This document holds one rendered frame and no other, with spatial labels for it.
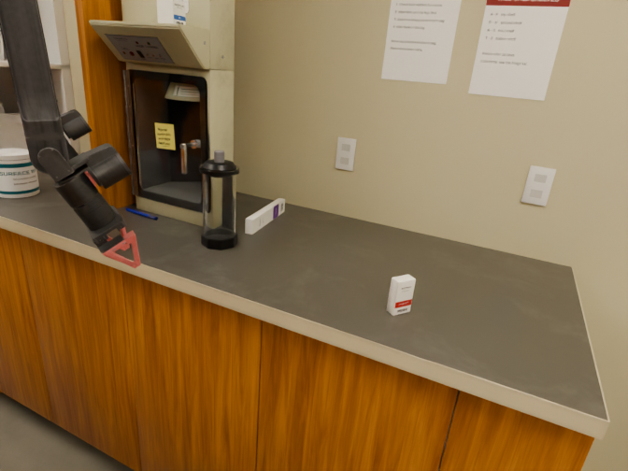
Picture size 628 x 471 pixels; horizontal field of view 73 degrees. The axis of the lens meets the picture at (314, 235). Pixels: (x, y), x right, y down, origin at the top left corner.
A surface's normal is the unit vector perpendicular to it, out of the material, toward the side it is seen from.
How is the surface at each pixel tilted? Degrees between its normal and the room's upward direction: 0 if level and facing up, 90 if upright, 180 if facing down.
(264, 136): 90
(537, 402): 90
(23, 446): 0
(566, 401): 1
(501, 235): 90
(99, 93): 90
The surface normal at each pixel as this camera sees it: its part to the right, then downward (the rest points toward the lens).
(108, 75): 0.90, 0.22
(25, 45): 0.50, 0.36
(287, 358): -0.44, 0.29
